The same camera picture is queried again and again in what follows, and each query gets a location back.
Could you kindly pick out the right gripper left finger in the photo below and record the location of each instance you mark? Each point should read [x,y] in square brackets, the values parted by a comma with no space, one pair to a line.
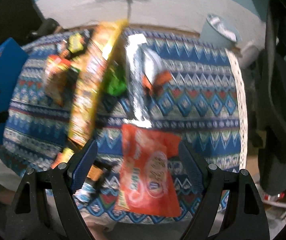
[28,216]

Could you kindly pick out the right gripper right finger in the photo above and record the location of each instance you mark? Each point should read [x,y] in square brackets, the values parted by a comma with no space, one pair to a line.
[245,217]

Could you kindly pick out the red chip bag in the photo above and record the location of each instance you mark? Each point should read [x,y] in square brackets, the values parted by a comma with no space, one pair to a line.
[146,186]

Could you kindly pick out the orange red fries bag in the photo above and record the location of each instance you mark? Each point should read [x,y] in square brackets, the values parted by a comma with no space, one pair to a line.
[55,78]

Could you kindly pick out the blue cardboard box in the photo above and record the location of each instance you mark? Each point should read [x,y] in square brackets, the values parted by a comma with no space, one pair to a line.
[12,59]

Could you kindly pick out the black chair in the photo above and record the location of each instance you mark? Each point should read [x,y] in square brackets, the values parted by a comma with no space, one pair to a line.
[271,101]

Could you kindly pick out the orange chip bag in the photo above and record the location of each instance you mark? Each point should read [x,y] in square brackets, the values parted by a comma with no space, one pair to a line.
[155,72]

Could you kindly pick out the blue patterned tablecloth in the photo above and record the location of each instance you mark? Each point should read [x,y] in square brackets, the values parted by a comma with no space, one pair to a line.
[200,103]

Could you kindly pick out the green peanut snack bag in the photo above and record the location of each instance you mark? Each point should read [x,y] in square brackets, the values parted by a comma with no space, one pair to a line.
[115,83]

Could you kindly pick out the white appliance by bin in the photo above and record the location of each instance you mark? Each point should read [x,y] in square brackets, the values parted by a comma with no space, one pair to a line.
[249,54]

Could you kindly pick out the light blue waste bin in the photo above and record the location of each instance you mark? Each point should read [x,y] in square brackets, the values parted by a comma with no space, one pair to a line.
[219,32]

